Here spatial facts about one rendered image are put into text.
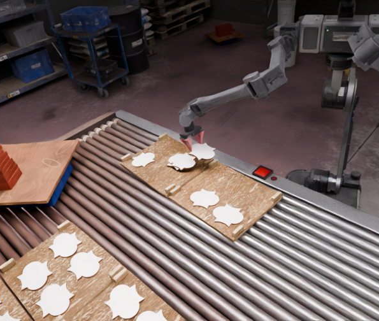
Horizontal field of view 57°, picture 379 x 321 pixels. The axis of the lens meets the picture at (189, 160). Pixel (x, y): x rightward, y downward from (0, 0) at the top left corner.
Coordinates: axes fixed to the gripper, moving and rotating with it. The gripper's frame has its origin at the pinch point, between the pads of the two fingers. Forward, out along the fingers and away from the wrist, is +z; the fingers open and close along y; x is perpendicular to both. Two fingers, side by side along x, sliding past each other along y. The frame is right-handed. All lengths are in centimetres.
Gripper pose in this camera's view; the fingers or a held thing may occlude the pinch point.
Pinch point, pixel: (195, 146)
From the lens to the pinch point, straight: 179.0
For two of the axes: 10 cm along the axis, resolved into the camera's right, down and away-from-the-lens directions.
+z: 2.9, 8.7, 3.9
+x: -6.2, -1.4, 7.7
